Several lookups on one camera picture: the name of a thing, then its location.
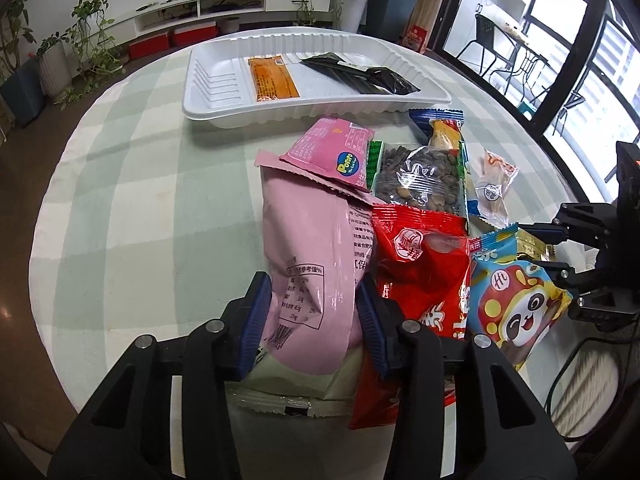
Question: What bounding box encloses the white tv cabinet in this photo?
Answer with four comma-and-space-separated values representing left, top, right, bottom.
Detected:
82, 0, 336, 68

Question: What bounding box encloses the balcony table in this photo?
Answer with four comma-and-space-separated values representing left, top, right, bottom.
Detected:
500, 24, 552, 97

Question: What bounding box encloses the blue bread packet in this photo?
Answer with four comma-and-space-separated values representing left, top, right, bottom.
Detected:
407, 108, 483, 226

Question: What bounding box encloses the red snack bag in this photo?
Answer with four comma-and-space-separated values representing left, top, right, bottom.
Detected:
348, 204, 473, 431

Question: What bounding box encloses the leafy plant dark blue planter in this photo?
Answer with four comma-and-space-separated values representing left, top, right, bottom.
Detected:
0, 0, 46, 128

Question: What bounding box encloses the black cable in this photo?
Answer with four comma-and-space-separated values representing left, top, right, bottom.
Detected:
544, 330, 623, 442

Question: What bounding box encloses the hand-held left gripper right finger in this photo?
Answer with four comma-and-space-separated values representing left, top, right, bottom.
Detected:
356, 277, 581, 480

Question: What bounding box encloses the white plastic tray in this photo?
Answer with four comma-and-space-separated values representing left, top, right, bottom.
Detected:
182, 32, 452, 123

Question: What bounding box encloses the white green snack packet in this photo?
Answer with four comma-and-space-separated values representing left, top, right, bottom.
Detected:
225, 345, 366, 418

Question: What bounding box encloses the black snack packet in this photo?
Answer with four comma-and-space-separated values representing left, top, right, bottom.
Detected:
357, 66, 421, 96
300, 52, 381, 93

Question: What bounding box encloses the clear orange-print snack packet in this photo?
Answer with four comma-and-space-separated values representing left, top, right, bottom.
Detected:
470, 149, 521, 228

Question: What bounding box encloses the large pink snack bag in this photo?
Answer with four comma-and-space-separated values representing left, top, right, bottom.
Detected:
254, 149, 376, 377

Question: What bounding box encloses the panda print snack packet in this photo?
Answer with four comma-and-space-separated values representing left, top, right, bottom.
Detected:
467, 225, 573, 372

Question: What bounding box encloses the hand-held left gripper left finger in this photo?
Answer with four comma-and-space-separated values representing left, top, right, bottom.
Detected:
47, 271, 273, 480

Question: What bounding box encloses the plant in white ribbed planter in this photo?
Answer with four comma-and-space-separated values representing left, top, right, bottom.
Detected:
36, 30, 73, 98

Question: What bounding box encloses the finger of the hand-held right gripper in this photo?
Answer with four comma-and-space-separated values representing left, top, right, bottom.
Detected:
520, 202, 620, 252
525, 259, 640, 332

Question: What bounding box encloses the small pink snack packet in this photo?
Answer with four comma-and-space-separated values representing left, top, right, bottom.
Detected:
278, 116, 376, 195

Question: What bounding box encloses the orange snack packet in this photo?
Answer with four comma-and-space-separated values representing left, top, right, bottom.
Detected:
247, 55, 300, 102

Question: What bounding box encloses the gold snack packet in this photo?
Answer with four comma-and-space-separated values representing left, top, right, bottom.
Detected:
515, 227, 558, 263

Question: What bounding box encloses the grass plant dark grey planter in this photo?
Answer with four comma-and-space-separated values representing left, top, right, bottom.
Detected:
367, 0, 425, 41

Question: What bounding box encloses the black metal chair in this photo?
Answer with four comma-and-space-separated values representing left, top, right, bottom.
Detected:
457, 14, 516, 78
542, 91, 587, 137

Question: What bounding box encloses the green checkered tablecloth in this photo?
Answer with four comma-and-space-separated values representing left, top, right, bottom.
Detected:
32, 27, 596, 480

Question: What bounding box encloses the red storage box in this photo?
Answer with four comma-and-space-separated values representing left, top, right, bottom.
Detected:
128, 32, 169, 61
172, 22, 218, 47

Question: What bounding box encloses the clear sunflower seed packet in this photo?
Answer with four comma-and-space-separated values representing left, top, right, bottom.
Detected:
366, 141, 471, 221

